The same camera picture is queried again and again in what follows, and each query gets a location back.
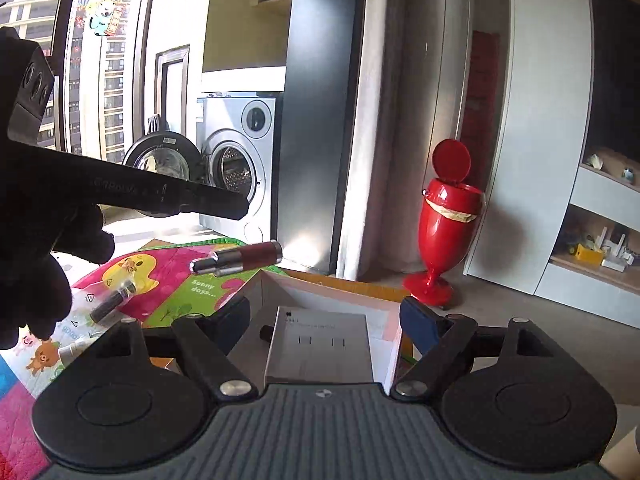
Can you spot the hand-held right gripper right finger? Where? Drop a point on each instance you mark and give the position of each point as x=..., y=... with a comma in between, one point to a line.
x=416, y=321

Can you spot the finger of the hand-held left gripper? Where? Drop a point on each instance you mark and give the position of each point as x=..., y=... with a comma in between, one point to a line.
x=165, y=192

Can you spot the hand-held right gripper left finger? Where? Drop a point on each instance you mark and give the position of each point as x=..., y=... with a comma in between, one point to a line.
x=234, y=314

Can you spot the maroon and silver cylinder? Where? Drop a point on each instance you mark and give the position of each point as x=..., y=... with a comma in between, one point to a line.
x=242, y=257

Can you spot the white cardboard box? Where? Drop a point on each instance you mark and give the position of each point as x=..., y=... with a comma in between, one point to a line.
x=320, y=292

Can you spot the person's left hand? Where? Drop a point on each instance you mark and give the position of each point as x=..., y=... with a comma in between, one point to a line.
x=35, y=270

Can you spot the round washing machine door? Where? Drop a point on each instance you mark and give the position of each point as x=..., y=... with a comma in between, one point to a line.
x=160, y=160

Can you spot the colourful play mat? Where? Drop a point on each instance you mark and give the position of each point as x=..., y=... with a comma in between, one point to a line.
x=165, y=280

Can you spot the silver washing machine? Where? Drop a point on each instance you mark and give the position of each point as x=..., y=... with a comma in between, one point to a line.
x=240, y=160

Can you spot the small white box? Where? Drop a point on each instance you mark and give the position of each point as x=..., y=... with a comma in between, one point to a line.
x=322, y=347

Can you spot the cartoon window sticker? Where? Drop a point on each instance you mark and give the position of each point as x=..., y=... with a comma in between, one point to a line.
x=104, y=14

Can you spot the small dark cylinder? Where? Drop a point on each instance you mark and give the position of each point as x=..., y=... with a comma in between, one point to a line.
x=111, y=304

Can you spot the small white tube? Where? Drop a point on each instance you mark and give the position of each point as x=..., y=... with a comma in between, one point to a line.
x=75, y=351

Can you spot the dark grey refrigerator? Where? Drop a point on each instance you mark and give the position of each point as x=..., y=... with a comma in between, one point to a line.
x=315, y=110

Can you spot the yellow toy vehicle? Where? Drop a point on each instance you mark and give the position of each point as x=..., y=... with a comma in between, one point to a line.
x=589, y=254

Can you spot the white router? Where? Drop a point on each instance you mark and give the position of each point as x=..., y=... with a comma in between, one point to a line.
x=617, y=255

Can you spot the white shelf cabinet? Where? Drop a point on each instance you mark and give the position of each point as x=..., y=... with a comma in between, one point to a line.
x=540, y=135

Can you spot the red pedestal trash can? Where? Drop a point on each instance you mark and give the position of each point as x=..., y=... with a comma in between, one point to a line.
x=447, y=220

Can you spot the red wall hanging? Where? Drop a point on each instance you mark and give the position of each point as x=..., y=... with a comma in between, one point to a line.
x=482, y=90

